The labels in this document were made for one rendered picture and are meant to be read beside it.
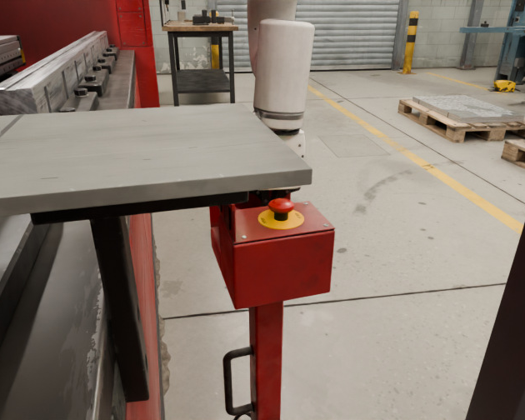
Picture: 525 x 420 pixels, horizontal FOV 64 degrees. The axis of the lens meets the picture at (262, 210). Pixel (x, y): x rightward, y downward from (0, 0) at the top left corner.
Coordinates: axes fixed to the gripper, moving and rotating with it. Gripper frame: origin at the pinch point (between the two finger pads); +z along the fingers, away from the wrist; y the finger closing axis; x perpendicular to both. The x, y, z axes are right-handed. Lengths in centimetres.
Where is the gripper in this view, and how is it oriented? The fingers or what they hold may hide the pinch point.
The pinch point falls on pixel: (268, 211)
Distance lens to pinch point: 76.6
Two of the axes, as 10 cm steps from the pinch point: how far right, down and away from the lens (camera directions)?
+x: -2.9, -4.2, 8.6
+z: -0.8, 9.1, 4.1
